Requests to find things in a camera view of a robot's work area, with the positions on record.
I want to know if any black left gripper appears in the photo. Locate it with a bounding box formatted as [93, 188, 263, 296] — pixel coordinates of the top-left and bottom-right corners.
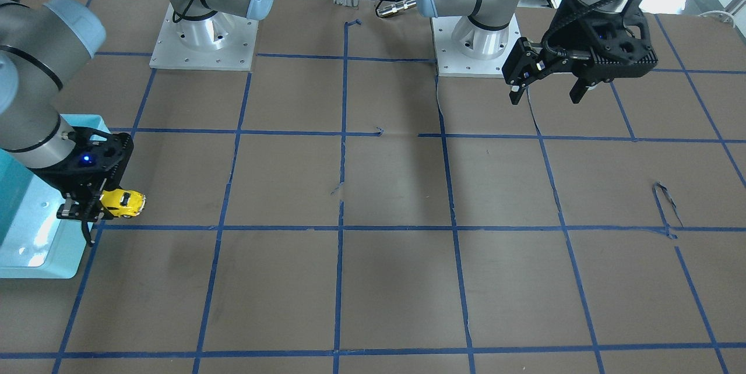
[502, 0, 658, 105]

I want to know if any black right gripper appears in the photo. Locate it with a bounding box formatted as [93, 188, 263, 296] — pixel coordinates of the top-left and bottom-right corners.
[30, 126, 134, 246]

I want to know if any yellow toy beetle car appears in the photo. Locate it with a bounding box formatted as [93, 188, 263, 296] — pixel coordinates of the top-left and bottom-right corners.
[100, 188, 146, 219]

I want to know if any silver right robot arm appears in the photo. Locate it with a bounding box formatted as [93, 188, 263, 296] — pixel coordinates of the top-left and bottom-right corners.
[2, 0, 273, 230]

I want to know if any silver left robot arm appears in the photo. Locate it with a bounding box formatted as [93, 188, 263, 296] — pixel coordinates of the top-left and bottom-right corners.
[416, 0, 659, 105]

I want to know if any light blue plastic bin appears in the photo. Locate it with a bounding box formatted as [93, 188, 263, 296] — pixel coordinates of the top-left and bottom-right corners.
[1, 151, 86, 279]

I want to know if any brown paper table cover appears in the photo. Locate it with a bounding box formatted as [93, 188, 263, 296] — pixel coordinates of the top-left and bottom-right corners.
[2, 0, 745, 373]

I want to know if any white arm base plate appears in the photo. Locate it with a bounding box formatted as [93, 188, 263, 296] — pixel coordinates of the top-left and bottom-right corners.
[150, 5, 259, 72]
[431, 16, 520, 77]

